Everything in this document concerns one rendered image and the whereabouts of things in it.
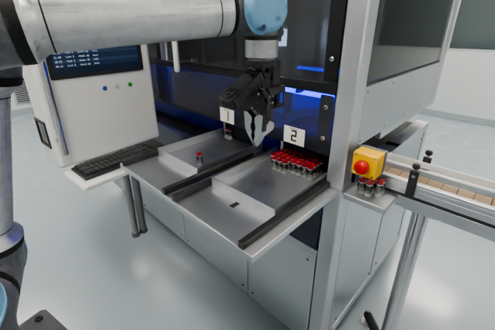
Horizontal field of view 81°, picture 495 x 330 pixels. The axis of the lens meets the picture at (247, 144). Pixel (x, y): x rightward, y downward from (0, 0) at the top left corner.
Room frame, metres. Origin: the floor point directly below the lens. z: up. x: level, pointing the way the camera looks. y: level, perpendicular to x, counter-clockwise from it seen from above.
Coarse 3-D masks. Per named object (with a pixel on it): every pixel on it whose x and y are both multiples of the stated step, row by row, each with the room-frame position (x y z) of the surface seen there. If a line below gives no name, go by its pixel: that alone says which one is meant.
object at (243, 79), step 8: (248, 72) 0.68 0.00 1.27; (256, 72) 0.66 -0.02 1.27; (240, 80) 0.66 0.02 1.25; (248, 80) 0.64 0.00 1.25; (256, 80) 0.65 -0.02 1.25; (232, 88) 0.64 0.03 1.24; (240, 88) 0.63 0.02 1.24; (248, 88) 0.63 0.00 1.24; (224, 96) 0.62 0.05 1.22; (232, 96) 0.61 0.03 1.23; (240, 96) 0.61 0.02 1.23; (224, 104) 0.62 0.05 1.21; (232, 104) 0.60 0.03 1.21; (240, 104) 0.61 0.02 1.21
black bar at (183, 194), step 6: (204, 180) 0.82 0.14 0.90; (210, 180) 0.82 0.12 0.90; (192, 186) 0.78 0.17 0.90; (198, 186) 0.79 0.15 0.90; (204, 186) 0.80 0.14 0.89; (180, 192) 0.75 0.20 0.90; (186, 192) 0.75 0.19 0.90; (192, 192) 0.77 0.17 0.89; (174, 198) 0.73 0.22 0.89; (180, 198) 0.74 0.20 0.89
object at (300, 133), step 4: (284, 124) 0.95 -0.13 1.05; (284, 128) 0.95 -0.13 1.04; (288, 128) 0.94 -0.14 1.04; (292, 128) 0.92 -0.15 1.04; (296, 128) 0.91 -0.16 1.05; (284, 132) 0.95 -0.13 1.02; (288, 132) 0.94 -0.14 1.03; (292, 132) 0.92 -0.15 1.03; (300, 132) 0.90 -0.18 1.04; (304, 132) 0.89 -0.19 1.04; (284, 136) 0.95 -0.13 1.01; (288, 136) 0.93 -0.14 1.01; (292, 136) 0.92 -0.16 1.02; (300, 136) 0.90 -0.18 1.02; (304, 136) 0.89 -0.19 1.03; (284, 140) 0.94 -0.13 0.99; (288, 140) 0.93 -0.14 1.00; (296, 140) 0.91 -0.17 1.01; (300, 140) 0.90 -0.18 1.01; (296, 144) 0.91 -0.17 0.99; (300, 144) 0.90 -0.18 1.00
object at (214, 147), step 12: (216, 132) 1.27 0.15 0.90; (168, 144) 1.09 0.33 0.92; (180, 144) 1.13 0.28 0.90; (192, 144) 1.17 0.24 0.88; (204, 144) 1.17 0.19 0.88; (216, 144) 1.17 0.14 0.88; (228, 144) 1.17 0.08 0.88; (240, 144) 1.17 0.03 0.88; (168, 156) 1.01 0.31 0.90; (180, 156) 1.05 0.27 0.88; (192, 156) 1.05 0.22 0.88; (204, 156) 1.05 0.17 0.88; (216, 156) 1.05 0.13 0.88; (228, 156) 0.98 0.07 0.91; (192, 168) 0.90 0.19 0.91; (204, 168) 0.90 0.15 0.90
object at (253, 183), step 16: (256, 160) 0.97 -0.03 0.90; (224, 176) 0.85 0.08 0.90; (240, 176) 0.88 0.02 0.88; (256, 176) 0.88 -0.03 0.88; (272, 176) 0.88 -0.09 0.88; (288, 176) 0.88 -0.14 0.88; (320, 176) 0.88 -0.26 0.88; (224, 192) 0.78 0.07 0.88; (240, 192) 0.73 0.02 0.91; (256, 192) 0.78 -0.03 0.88; (272, 192) 0.78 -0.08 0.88; (288, 192) 0.78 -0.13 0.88; (304, 192) 0.75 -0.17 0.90; (256, 208) 0.69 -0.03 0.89; (272, 208) 0.65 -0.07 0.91
